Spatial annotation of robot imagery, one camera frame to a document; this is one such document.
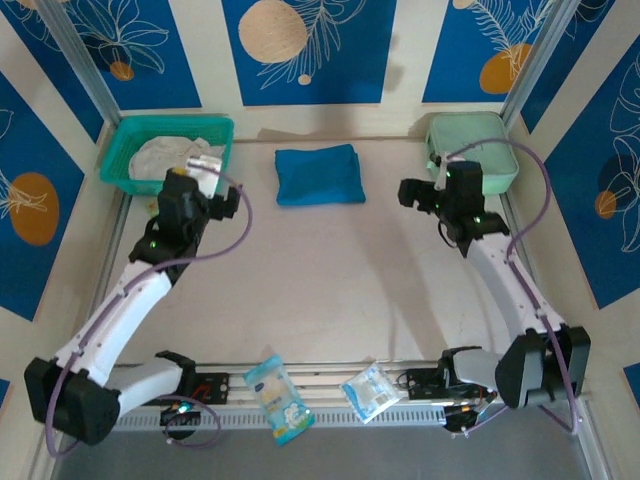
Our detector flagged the blue floral wall panel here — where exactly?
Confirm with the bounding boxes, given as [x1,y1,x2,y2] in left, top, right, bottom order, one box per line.
[0,9,105,144]
[62,0,204,111]
[0,72,86,322]
[542,34,640,311]
[422,0,566,105]
[222,0,399,107]
[519,0,619,135]

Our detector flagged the teal plastic basket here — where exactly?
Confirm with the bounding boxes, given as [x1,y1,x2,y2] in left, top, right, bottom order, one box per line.
[98,115,236,197]

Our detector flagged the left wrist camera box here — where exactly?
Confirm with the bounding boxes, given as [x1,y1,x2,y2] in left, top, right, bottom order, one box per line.
[184,155,224,196]

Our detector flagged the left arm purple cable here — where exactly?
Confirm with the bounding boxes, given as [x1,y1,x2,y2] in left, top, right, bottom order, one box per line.
[45,164,251,459]

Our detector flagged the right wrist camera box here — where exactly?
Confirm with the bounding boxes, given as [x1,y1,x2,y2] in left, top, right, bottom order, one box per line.
[433,154,451,191]

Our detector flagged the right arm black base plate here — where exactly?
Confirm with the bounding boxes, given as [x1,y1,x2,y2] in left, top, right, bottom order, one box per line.
[405,367,496,401]

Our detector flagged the white blue plastic packet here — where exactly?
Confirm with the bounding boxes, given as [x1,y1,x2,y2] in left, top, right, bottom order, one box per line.
[340,362,401,425]

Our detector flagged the aluminium corner post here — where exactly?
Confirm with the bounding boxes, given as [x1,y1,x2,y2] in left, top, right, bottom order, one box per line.
[34,0,124,126]
[501,0,584,126]

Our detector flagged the mint green zip case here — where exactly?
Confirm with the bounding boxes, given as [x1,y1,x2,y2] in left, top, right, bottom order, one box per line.
[425,110,520,196]

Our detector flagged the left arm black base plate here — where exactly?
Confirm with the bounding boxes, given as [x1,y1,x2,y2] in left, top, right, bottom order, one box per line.
[189,372,231,406]

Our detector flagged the aluminium table frame rails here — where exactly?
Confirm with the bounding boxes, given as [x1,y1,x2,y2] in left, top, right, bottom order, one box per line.
[42,189,596,416]

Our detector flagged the blue t-shirt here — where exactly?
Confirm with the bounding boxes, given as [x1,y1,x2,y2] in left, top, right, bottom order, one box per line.
[273,143,367,207]

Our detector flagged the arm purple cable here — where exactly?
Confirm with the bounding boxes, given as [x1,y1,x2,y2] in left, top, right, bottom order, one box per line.
[45,164,251,459]
[439,138,584,437]

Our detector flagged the blue yellow snack packet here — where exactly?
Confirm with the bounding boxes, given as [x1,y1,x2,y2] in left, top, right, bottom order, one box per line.
[243,354,316,448]

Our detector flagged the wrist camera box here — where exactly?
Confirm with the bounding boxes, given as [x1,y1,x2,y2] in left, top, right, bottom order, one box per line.
[184,155,224,196]
[433,154,451,191]

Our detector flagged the grey slotted cable duct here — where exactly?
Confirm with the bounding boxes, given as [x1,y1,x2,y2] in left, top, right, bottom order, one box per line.
[62,405,581,434]

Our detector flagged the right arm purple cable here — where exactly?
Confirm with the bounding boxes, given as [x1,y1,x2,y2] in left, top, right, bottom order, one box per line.
[439,138,584,437]

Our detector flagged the white t-shirt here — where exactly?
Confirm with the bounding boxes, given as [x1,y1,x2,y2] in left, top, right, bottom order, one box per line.
[130,135,226,182]

